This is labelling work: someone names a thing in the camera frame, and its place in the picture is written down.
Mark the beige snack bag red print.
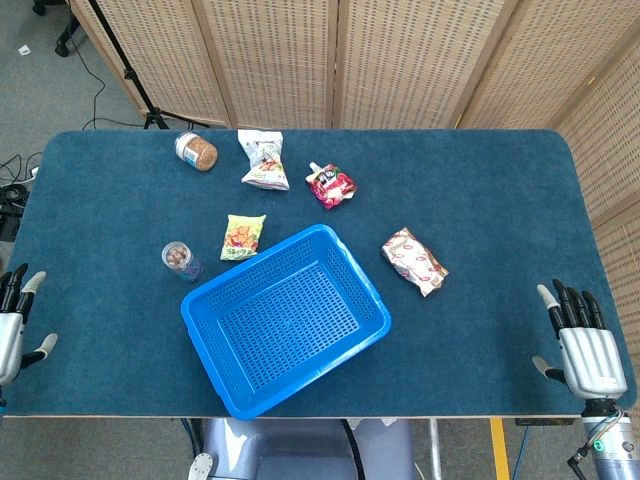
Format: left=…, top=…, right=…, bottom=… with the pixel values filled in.
left=381, top=226, right=450, bottom=298

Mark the wicker folding screen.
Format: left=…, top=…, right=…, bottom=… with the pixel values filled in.
left=69, top=0, right=640, bottom=321

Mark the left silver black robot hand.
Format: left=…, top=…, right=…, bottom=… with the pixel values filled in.
left=0, top=263, right=59, bottom=387

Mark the transparent jar with blue label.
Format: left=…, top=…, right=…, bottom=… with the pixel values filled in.
left=160, top=240, right=204, bottom=284

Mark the dark blue table mat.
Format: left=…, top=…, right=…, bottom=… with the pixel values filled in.
left=0, top=128, right=639, bottom=419

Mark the white snack bag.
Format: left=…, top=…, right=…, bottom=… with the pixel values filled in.
left=236, top=128, right=291, bottom=193

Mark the black floor cable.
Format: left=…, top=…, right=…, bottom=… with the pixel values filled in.
left=72, top=37, right=149, bottom=130

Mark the black tripod stand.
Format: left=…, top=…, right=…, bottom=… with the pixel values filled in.
left=87, top=0, right=211, bottom=131

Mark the blue-grey robot torso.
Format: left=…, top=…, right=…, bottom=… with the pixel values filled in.
left=187, top=417, right=416, bottom=480

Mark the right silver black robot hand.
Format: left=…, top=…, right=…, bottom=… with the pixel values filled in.
left=531, top=278, right=629, bottom=401

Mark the yellow snack packet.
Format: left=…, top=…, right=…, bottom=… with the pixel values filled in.
left=219, top=213, right=267, bottom=262

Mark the blue plastic basket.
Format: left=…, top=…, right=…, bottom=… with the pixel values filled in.
left=180, top=223, right=393, bottom=421

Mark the white-lidded jar of brown powder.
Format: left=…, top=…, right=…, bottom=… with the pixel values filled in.
left=173, top=131, right=219, bottom=173

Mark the floor cable bundle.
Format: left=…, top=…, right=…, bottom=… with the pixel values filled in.
left=0, top=152, right=44, bottom=244

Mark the red spouted drink pouch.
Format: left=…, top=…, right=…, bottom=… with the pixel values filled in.
left=305, top=161, right=358, bottom=210

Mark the metal table leg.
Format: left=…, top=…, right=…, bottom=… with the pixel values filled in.
left=427, top=418, right=444, bottom=480

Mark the black office chair base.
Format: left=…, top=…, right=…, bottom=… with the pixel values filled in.
left=32, top=0, right=81, bottom=57

